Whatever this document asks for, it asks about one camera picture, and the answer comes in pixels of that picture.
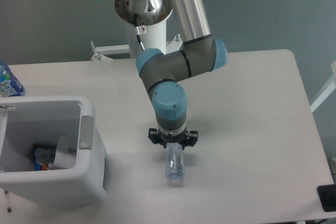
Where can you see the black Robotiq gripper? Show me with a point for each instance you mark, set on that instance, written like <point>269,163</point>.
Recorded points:
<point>184,138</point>

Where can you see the clear plastic bottle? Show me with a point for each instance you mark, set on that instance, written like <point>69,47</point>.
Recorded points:
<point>174,164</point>

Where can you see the white paper wrapper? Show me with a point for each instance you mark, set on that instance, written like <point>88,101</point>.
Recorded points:
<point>66,153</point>

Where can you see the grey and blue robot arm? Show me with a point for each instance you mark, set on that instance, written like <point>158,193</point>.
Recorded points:
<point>161,73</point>

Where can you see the white plastic trash can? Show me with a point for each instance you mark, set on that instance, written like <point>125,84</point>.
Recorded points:
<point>42,120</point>

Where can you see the thin pen under trash can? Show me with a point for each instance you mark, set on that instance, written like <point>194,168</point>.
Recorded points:
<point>7,201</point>

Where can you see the blue snack packet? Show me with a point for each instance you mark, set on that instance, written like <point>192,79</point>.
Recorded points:
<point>43,156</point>

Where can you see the black device at table corner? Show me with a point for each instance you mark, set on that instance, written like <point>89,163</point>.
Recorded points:
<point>327,197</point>

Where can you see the blue labelled water bottle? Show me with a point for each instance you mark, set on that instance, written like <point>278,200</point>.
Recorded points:
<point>10,85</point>

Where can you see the white pedestal foot middle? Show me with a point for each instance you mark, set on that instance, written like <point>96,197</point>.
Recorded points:
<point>174,45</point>

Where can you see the white pedestal foot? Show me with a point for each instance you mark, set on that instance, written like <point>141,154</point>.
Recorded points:
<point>174,45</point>
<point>107,52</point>

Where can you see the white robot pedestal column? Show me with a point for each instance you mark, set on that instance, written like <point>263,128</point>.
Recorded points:
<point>151,16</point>

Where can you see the white pedestal foot left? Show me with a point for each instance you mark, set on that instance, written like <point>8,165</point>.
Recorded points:
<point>107,52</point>

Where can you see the white frame leg right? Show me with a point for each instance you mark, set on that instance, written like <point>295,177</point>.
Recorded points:
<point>324,91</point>

